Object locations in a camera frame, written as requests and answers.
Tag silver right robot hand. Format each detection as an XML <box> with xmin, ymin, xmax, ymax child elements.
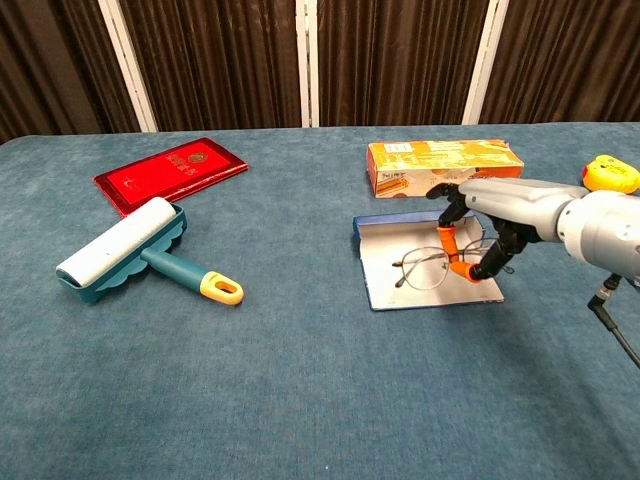
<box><xmin>426</xmin><ymin>177</ymin><xmax>590</xmax><ymax>285</ymax></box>

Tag metal-frame eyeglasses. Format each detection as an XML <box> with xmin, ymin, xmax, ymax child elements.
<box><xmin>393</xmin><ymin>238</ymin><xmax>516</xmax><ymax>291</ymax></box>

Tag blue cardboard glasses case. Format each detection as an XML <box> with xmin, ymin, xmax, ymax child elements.
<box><xmin>352</xmin><ymin>208</ymin><xmax>506</xmax><ymax>312</ymax></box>

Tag orange cardboard box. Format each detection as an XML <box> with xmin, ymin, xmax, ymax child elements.
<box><xmin>366</xmin><ymin>138</ymin><xmax>525</xmax><ymax>200</ymax></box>

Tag yellow duck tape measure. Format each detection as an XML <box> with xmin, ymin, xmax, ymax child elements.
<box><xmin>580</xmin><ymin>154</ymin><xmax>640</xmax><ymax>195</ymax></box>

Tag brown pleated curtain panel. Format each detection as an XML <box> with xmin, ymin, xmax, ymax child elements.
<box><xmin>317</xmin><ymin>0</ymin><xmax>491</xmax><ymax>127</ymax></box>
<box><xmin>479</xmin><ymin>0</ymin><xmax>640</xmax><ymax>125</ymax></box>
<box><xmin>117</xmin><ymin>0</ymin><xmax>304</xmax><ymax>132</ymax></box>
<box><xmin>0</xmin><ymin>0</ymin><xmax>144</xmax><ymax>146</ymax></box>

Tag teal table cloth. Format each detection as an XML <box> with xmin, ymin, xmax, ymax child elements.
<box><xmin>0</xmin><ymin>122</ymin><xmax>640</xmax><ymax>480</ymax></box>

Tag shiny red booklet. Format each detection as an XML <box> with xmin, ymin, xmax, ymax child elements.
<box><xmin>93</xmin><ymin>136</ymin><xmax>250</xmax><ymax>219</ymax></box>

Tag cream slotted metal rail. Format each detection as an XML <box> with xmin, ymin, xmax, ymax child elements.
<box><xmin>97</xmin><ymin>0</ymin><xmax>159</xmax><ymax>133</ymax></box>
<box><xmin>295</xmin><ymin>0</ymin><xmax>320</xmax><ymax>128</ymax></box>
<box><xmin>460</xmin><ymin>0</ymin><xmax>511</xmax><ymax>126</ymax></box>

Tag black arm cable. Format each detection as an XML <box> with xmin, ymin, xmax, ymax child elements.
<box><xmin>587</xmin><ymin>273</ymin><xmax>640</xmax><ymax>369</ymax></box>

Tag teal lint roller yellow handle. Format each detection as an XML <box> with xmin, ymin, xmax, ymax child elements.
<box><xmin>55</xmin><ymin>196</ymin><xmax>246</xmax><ymax>307</ymax></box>

